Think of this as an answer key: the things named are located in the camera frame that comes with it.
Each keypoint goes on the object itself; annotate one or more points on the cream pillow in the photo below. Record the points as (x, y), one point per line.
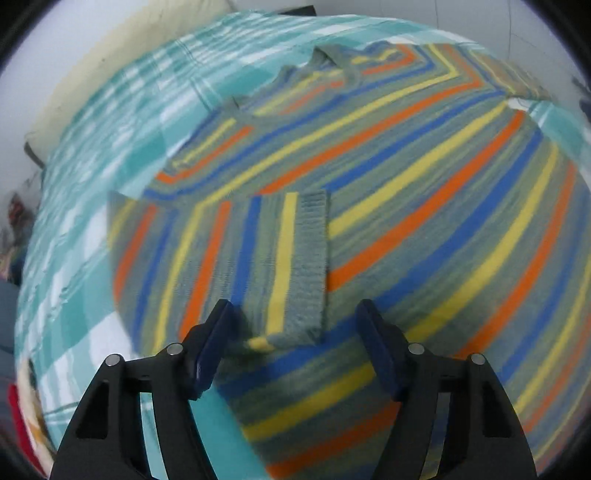
(115, 50)

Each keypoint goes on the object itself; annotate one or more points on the teal white checked bed blanket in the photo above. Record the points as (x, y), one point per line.
(115, 138)

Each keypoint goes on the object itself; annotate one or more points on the pile of colourful clothes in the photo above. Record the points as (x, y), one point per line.
(17, 221)

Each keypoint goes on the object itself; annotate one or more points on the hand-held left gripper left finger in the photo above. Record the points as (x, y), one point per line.
(208, 350)

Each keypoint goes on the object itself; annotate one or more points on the striped knit sweater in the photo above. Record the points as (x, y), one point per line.
(415, 184)

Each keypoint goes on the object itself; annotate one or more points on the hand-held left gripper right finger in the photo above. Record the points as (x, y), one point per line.
(381, 350)

